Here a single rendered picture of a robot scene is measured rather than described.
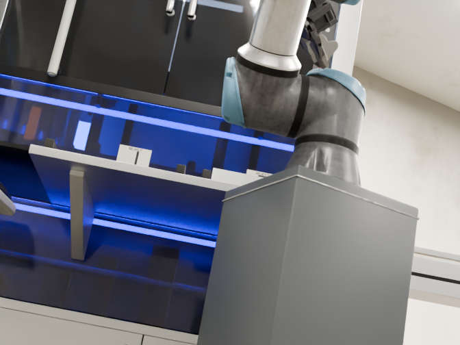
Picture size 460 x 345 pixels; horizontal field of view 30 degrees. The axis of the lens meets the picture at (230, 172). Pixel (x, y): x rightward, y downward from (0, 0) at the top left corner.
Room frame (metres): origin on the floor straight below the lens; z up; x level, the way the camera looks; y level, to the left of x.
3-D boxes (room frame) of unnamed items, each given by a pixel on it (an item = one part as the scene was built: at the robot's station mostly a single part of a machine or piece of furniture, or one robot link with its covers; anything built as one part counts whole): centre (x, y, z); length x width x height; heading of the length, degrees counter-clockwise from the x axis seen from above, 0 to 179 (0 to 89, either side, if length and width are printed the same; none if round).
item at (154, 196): (1.98, 0.08, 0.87); 0.70 x 0.48 x 0.02; 91
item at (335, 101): (1.45, -0.16, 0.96); 0.13 x 0.12 x 0.14; 96
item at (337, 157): (1.45, -0.16, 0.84); 0.15 x 0.15 x 0.10
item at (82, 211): (1.97, 0.33, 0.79); 0.34 x 0.03 x 0.13; 1
